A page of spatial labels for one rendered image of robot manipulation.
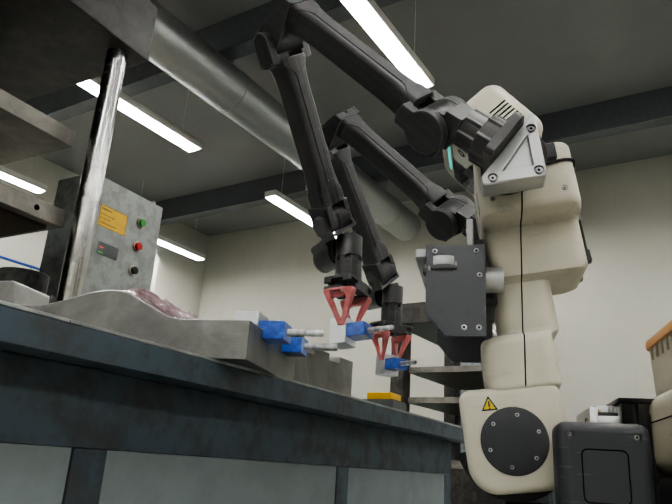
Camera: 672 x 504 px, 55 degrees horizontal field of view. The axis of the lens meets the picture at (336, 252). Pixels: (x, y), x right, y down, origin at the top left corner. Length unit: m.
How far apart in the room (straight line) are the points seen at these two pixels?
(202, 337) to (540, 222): 0.62
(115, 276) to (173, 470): 1.21
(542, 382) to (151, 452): 0.60
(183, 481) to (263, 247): 9.42
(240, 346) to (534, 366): 0.48
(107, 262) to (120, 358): 1.29
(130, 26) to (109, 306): 1.25
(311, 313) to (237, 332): 8.50
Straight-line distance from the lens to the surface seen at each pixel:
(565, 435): 1.00
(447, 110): 1.10
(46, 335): 0.72
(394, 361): 1.68
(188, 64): 5.42
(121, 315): 0.98
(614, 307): 7.85
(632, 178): 8.31
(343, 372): 1.38
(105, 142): 1.95
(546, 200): 1.15
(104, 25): 2.03
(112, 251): 2.08
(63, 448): 0.81
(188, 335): 0.93
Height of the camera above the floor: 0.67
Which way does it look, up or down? 19 degrees up
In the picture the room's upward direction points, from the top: 4 degrees clockwise
